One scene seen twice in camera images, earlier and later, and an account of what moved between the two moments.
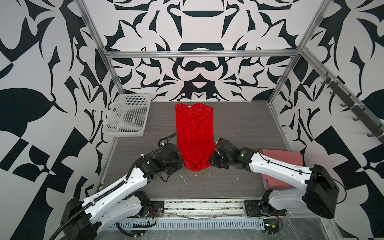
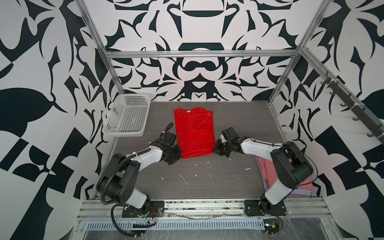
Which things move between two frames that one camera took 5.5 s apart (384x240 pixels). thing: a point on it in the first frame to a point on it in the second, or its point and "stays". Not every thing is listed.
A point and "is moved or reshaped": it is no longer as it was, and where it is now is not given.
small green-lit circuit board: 271,226 stays
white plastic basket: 128,115 stays
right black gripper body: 218,160 to 223,148
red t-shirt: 195,135 is moved or reshaped
